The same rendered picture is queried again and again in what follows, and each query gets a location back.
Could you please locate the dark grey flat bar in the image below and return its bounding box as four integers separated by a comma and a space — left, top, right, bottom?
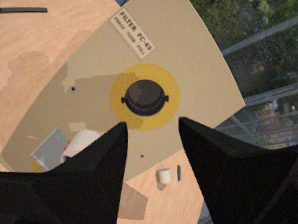
0, 7, 48, 14

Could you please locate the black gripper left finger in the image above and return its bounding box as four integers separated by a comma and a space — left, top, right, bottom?
0, 123, 128, 224

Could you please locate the tan service panel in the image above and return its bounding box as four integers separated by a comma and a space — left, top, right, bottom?
0, 0, 245, 183

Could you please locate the white cylinder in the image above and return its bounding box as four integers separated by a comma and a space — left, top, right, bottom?
60, 129, 101, 163

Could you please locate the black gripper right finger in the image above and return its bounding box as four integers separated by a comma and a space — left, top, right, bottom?
178, 117, 298, 224

